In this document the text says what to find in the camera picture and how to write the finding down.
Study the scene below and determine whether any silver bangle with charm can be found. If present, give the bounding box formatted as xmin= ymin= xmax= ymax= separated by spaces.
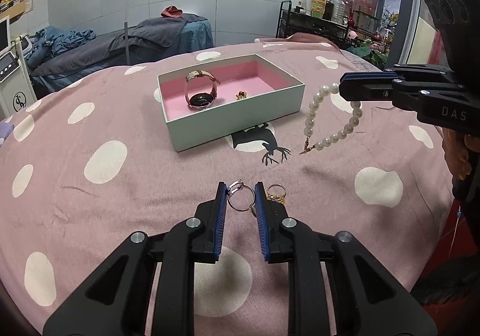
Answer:
xmin=227 ymin=179 xmax=256 ymax=213

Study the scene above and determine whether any black trolley rack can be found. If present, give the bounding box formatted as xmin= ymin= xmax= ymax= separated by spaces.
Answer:
xmin=276 ymin=0 xmax=375 ymax=49

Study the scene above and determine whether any green bottle on trolley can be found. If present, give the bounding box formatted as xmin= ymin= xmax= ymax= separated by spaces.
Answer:
xmin=311 ymin=0 xmax=326 ymax=19

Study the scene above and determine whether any dark grey blanket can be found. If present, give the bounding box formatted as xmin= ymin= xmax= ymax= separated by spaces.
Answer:
xmin=29 ymin=13 xmax=209 ymax=79

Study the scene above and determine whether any gold charm cluster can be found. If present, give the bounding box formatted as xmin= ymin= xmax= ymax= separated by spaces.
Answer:
xmin=250 ymin=183 xmax=287 ymax=217

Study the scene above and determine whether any wristwatch with leather strap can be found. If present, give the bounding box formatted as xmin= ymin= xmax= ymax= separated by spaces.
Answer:
xmin=184 ymin=70 xmax=221 ymax=111

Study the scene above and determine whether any mint box pink lining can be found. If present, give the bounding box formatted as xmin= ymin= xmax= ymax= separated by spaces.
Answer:
xmin=157 ymin=54 xmax=305 ymax=152

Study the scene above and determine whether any red cloth on bed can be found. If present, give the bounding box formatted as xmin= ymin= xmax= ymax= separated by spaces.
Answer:
xmin=161 ymin=6 xmax=183 ymax=19

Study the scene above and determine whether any white beauty machine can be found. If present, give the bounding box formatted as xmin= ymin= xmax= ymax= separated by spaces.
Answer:
xmin=0 ymin=16 xmax=37 ymax=120

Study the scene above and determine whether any blue massage bed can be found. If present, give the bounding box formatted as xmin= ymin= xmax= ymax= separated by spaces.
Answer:
xmin=26 ymin=13 xmax=215 ymax=95

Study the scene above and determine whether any crumpled blue duvet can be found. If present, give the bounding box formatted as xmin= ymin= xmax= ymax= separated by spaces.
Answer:
xmin=25 ymin=26 xmax=96 ymax=69

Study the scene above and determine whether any gold heart earring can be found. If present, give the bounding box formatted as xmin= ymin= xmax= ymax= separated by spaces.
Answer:
xmin=236 ymin=91 xmax=247 ymax=100

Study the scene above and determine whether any purple floral cloth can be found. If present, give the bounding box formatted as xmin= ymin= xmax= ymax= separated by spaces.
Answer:
xmin=0 ymin=122 xmax=15 ymax=146

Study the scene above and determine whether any white pearl bracelet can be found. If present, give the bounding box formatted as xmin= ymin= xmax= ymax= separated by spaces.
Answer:
xmin=298 ymin=82 xmax=364 ymax=156

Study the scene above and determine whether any pink polka dot bedsheet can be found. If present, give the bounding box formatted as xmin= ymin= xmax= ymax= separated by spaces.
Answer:
xmin=1 ymin=53 xmax=452 ymax=330

